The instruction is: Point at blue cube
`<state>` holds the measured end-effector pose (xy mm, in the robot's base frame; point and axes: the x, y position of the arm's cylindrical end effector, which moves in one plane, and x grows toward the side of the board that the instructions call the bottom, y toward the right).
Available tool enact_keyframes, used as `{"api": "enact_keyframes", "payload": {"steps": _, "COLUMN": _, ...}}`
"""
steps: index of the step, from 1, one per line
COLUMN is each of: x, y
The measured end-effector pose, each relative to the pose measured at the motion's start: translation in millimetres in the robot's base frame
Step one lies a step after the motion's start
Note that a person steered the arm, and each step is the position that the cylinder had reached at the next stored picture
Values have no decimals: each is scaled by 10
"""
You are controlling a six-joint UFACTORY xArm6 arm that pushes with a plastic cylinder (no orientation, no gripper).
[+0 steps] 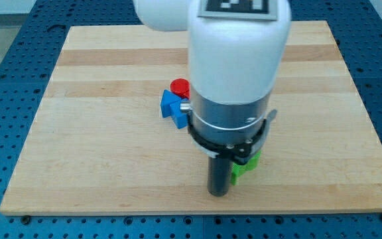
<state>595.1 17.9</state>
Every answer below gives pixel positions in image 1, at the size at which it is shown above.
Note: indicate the red cylinder block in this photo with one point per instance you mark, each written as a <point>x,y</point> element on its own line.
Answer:
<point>180,87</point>

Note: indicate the black white fiducial marker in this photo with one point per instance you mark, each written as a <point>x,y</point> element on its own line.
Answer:
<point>260,10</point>

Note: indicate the blue block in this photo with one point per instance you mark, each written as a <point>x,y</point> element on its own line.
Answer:
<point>170,107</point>

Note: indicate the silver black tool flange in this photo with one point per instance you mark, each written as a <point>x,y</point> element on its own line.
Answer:
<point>236,131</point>

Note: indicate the black cylindrical pointer tool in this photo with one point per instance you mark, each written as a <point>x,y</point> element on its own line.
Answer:
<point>219,176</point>

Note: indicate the wooden board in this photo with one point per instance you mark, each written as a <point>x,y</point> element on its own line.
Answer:
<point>98,144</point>

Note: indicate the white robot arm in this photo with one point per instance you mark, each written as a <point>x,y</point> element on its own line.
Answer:
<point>234,47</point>

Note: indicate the green block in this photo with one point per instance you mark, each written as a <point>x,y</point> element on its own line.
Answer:
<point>239,170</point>

